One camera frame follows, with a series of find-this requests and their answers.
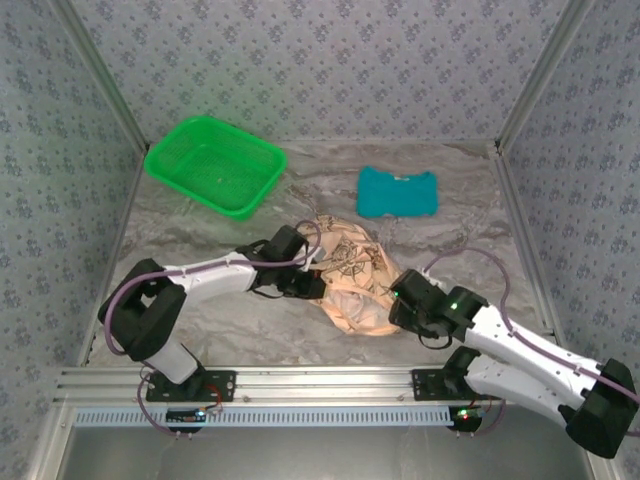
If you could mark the peach printed t-shirt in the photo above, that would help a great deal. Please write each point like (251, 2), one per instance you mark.
(350, 260)

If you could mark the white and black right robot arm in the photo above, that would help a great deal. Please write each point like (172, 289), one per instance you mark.
(500, 380)

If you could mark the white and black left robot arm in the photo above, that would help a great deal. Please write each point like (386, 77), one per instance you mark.
(215, 282)

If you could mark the teal folded t-shirt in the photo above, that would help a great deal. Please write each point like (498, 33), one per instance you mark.
(395, 197)

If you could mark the green plastic basket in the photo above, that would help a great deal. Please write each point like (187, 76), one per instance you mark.
(215, 165)

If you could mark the small circuit board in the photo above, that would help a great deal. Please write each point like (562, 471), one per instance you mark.
(185, 416)
(465, 415)

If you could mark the grey metal panel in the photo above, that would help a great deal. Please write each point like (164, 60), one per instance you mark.
(320, 455)

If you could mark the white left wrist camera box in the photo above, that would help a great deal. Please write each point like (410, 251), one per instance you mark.
(315, 256)

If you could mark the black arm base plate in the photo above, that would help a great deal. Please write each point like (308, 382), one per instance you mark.
(225, 380)
(425, 385)

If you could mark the aluminium mounting rail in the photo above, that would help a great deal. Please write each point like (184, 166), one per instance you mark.
(320, 385)

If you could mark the aluminium table side rail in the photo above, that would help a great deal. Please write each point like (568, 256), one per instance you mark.
(515, 200)
(114, 250)

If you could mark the aluminium frame post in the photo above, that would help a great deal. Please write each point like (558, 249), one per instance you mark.
(103, 75)
(542, 75)

